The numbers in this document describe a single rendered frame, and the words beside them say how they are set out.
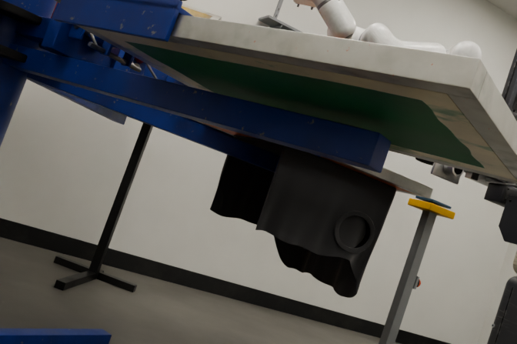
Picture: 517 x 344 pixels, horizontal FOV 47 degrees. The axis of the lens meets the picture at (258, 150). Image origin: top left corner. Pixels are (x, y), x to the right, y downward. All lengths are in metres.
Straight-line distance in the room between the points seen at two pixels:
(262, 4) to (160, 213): 1.64
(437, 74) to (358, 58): 0.11
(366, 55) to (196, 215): 3.50
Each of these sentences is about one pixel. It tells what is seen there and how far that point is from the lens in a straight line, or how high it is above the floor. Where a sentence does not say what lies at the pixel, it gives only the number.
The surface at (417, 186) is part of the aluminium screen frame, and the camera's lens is 2.13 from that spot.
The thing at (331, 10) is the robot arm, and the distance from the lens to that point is 1.95.
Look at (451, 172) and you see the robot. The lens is 1.85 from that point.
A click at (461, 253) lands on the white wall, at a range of 5.59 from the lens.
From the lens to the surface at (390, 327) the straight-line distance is 2.41.
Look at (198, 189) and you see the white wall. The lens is 4.19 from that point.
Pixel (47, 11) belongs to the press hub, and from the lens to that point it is 1.89.
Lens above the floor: 0.76
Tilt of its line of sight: 4 degrees up
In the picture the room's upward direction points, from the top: 20 degrees clockwise
